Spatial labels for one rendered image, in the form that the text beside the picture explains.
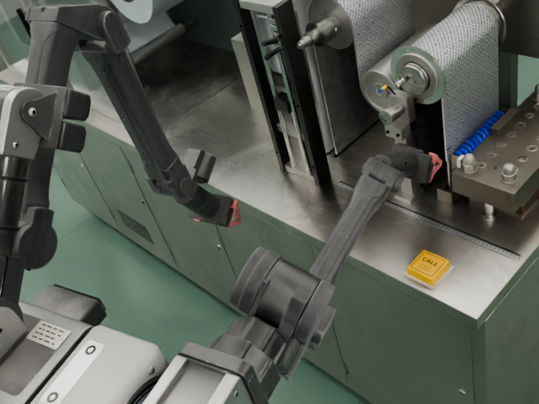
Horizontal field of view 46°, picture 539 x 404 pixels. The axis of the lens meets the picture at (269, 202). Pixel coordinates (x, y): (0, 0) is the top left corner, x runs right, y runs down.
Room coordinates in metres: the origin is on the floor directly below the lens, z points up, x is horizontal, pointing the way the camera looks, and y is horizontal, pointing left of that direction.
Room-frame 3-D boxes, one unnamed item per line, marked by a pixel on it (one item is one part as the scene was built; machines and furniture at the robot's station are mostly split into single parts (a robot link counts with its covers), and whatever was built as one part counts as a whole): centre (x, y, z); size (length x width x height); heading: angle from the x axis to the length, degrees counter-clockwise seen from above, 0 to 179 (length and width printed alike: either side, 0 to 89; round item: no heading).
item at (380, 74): (1.40, -0.45, 1.18); 0.26 x 0.12 x 0.12; 124
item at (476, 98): (1.25, -0.54, 1.11); 0.23 x 0.01 x 0.18; 124
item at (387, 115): (1.22, -0.32, 1.18); 0.04 x 0.02 x 0.04; 34
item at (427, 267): (0.97, -0.30, 0.91); 0.07 x 0.07 x 0.02; 34
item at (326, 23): (1.43, -0.25, 1.34); 0.06 x 0.06 x 0.06; 34
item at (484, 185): (1.18, -0.64, 1.00); 0.40 x 0.16 x 0.06; 124
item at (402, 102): (1.24, -0.36, 1.05); 0.06 x 0.05 x 0.31; 124
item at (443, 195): (1.25, -0.55, 0.92); 0.28 x 0.04 x 0.04; 124
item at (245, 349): (0.45, 0.08, 1.45); 0.09 x 0.08 x 0.12; 50
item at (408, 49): (1.23, -0.41, 1.25); 0.15 x 0.01 x 0.15; 34
